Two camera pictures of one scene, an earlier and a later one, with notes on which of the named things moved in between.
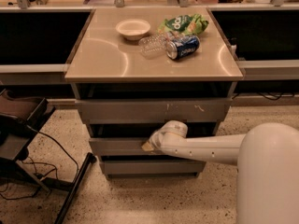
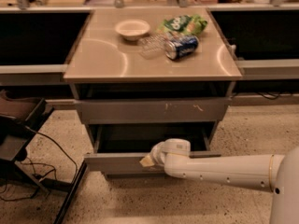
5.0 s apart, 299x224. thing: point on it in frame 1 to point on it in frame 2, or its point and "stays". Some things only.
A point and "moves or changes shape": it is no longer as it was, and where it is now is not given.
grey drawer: x=127 y=138 moves or changes shape
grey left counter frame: x=36 y=44 stays
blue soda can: x=182 y=47 stays
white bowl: x=133 y=29 stays
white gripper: x=156 y=139 to x=156 y=154
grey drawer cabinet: x=134 y=68 stays
